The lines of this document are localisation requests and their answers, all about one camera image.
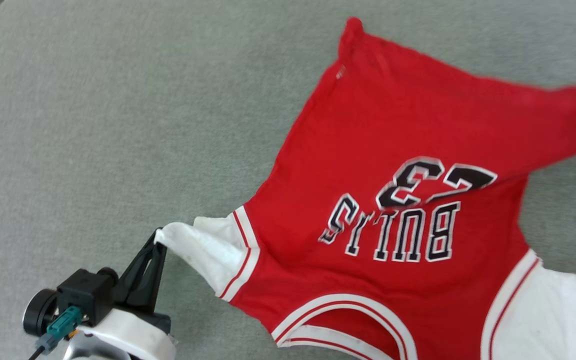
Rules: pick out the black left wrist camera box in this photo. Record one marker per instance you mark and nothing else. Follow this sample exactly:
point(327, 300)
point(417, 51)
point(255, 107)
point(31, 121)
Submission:
point(85, 295)

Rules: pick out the grey fabric sofa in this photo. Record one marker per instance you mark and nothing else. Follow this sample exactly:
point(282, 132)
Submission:
point(93, 125)

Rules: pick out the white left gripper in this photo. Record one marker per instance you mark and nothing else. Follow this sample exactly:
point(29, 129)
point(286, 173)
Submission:
point(133, 335)

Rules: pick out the red Bulls basketball jersey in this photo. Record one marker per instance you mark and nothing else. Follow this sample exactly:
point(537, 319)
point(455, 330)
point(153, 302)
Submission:
point(393, 210)

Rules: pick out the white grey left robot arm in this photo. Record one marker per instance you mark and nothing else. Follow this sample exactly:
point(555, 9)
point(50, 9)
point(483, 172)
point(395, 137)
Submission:
point(93, 350)

